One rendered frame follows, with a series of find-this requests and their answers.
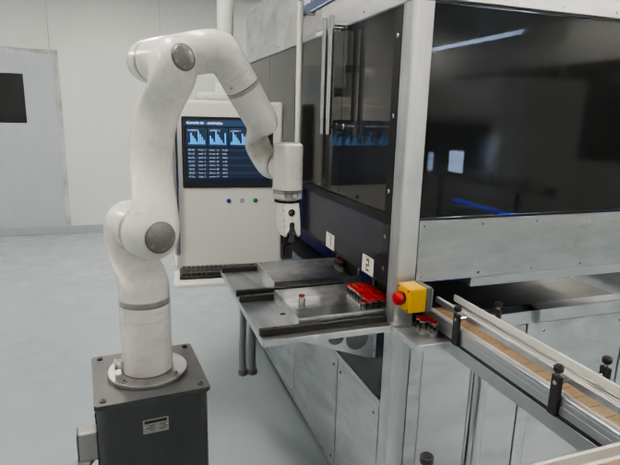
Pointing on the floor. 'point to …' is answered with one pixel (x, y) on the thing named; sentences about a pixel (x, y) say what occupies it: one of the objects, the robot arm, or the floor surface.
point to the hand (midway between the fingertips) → (286, 251)
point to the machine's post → (405, 219)
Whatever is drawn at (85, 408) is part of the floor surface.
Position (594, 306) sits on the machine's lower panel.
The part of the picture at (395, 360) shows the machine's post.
